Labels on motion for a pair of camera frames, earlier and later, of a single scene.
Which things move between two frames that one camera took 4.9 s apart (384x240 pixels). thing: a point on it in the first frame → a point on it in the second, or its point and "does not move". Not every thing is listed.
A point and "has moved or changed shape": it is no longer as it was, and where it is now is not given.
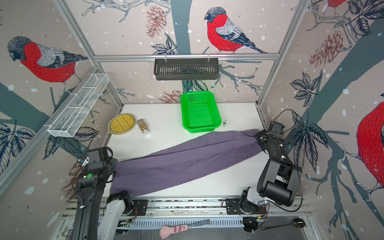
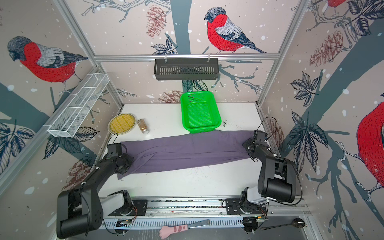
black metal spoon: (299, 222) does not move
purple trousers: (138, 174) has moved or changed shape
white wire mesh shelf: (67, 122) does not move
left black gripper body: (111, 163) → (126, 161)
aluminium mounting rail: (206, 207) does not move
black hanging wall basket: (186, 69) does not move
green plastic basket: (199, 111) does not move
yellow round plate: (121, 123) does not move
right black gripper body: (261, 135) → (249, 144)
